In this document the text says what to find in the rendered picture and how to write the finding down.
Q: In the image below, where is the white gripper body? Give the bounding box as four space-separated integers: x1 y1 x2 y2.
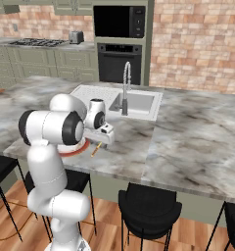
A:
83 127 117 147

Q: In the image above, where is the white plate with red rim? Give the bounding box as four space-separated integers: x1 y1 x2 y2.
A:
57 138 91 158

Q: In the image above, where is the silver spring tap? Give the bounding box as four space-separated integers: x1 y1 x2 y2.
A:
121 61 132 117

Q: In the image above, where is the white sink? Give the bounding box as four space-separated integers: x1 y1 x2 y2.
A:
70 83 165 123

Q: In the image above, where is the black bar stool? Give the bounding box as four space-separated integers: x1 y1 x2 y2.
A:
0 153 26 250
117 181 183 251
23 169 98 243
205 200 235 251

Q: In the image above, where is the black built-in oven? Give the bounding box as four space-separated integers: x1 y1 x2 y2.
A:
96 42 144 85

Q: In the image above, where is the green base cupboards run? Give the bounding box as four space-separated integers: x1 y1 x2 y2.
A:
0 44 100 90

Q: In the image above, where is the silver toaster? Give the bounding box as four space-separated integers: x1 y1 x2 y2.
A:
69 30 85 45

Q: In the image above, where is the green tall oven cabinet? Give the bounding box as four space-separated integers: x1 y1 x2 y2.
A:
91 0 156 87

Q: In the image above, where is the black gas hob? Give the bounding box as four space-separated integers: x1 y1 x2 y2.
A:
8 37 71 48

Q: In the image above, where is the black microwave oven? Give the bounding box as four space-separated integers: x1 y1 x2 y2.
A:
92 5 147 39

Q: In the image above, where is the wooden handled cutlery piece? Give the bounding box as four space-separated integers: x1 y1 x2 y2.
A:
90 141 103 158

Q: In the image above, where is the green wall cupboards run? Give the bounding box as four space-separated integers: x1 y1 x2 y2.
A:
0 0 94 17

